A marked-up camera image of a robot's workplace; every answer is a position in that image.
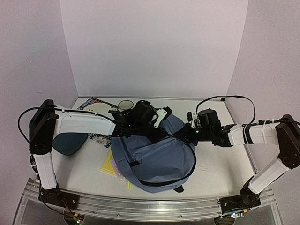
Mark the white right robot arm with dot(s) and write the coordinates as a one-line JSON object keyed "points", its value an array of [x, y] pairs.
{"points": [[281, 135]]}

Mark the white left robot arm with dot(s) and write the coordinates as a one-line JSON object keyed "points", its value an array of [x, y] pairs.
{"points": [[66, 130]]}

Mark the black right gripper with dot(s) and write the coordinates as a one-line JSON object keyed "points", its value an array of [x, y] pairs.
{"points": [[183, 134]]}

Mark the patterned patchwork placemat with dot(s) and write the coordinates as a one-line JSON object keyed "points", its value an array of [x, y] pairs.
{"points": [[100, 127]]}

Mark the yellow book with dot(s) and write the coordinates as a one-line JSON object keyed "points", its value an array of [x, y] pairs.
{"points": [[107, 166]]}

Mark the cream and blue plate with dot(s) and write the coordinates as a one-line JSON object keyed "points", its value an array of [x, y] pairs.
{"points": [[99, 108]]}

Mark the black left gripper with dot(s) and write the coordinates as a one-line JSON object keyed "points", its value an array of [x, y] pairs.
{"points": [[159, 137]]}

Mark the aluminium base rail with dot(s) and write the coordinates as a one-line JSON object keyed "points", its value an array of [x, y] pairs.
{"points": [[90, 207]]}

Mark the white ribbed mug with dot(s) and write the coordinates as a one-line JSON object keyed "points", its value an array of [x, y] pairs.
{"points": [[125, 105]]}

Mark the blue grey backpack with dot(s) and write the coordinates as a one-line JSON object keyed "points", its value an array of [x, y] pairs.
{"points": [[154, 167]]}

